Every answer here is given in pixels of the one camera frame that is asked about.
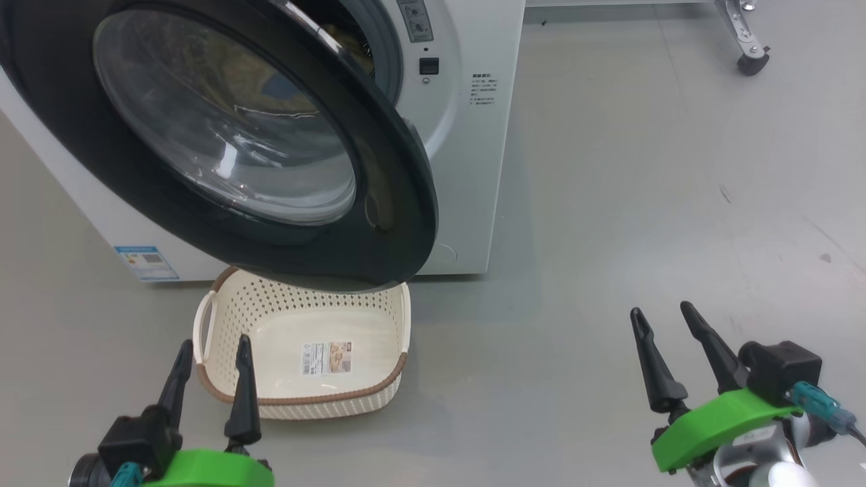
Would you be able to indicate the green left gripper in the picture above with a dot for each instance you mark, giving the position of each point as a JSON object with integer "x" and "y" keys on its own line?
{"x": 210, "y": 470}

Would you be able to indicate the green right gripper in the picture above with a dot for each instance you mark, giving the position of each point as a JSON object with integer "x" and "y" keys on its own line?
{"x": 717, "y": 423}

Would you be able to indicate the black round glass washer door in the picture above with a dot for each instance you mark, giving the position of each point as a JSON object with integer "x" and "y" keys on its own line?
{"x": 399, "y": 257}

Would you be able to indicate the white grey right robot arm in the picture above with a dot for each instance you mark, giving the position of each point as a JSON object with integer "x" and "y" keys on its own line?
{"x": 778, "y": 470}

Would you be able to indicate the cream perforated laundry basket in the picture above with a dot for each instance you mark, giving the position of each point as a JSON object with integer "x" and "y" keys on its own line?
{"x": 230, "y": 318}

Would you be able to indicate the paper basket product label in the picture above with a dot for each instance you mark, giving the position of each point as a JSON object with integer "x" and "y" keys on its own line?
{"x": 327, "y": 358}

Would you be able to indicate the white front-load washing machine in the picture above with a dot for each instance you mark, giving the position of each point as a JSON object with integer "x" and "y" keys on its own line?
{"x": 473, "y": 169}

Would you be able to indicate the grey rubber door seal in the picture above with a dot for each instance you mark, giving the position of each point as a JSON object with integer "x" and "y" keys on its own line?
{"x": 389, "y": 47}

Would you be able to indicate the black door latch socket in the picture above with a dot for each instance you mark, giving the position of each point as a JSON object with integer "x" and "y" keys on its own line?
{"x": 429, "y": 65}

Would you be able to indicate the blue energy label sticker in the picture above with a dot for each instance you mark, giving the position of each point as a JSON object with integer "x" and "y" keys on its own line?
{"x": 147, "y": 264}

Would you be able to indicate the black right wrist cylinder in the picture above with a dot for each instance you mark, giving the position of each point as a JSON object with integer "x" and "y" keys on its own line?
{"x": 815, "y": 431}

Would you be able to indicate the black wrist cylinder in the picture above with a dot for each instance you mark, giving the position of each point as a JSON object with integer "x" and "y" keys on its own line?
{"x": 84, "y": 472}
{"x": 815, "y": 431}

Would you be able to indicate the black left wrist cylinder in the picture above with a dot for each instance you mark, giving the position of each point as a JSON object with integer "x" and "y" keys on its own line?
{"x": 84, "y": 472}

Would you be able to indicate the black caster wheel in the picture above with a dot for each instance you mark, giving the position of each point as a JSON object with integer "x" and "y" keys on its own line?
{"x": 753, "y": 64}

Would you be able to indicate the metal table leg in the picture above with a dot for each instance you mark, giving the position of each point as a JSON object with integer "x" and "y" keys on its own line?
{"x": 741, "y": 27}

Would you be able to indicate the small printed text label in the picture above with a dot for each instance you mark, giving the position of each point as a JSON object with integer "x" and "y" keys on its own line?
{"x": 483, "y": 89}

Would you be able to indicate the white table panel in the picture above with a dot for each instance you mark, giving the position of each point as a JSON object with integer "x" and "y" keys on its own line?
{"x": 609, "y": 3}

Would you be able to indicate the grey warning sticker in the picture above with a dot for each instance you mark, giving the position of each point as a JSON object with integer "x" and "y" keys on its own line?
{"x": 415, "y": 20}

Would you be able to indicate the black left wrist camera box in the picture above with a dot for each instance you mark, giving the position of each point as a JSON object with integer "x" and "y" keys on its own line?
{"x": 135, "y": 436}

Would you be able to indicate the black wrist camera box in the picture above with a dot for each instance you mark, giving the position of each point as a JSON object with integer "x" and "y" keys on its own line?
{"x": 135, "y": 436}
{"x": 781, "y": 372}

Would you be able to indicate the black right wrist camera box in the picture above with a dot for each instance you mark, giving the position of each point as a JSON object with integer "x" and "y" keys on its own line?
{"x": 781, "y": 372}

